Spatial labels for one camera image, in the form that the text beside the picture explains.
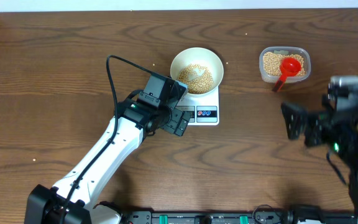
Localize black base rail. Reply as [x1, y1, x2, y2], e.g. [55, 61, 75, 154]
[116, 211, 358, 224]

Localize red measuring scoop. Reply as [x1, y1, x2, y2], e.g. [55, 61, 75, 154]
[272, 57, 301, 92]

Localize clear plastic container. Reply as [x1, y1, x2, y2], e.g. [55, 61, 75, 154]
[259, 46, 311, 83]

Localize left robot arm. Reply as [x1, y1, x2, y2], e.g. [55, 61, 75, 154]
[24, 88, 190, 223]

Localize white digital kitchen scale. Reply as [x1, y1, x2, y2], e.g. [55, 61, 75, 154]
[177, 88, 219, 126]

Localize soybeans in bowl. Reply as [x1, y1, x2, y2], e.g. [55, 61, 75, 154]
[178, 64, 214, 94]

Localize soybeans in container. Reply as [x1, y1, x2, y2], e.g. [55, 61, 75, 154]
[262, 52, 306, 77]

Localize cream bowl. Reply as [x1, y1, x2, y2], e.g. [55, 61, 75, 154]
[170, 47, 224, 95]

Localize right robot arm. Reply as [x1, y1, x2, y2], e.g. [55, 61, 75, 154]
[281, 93, 358, 216]

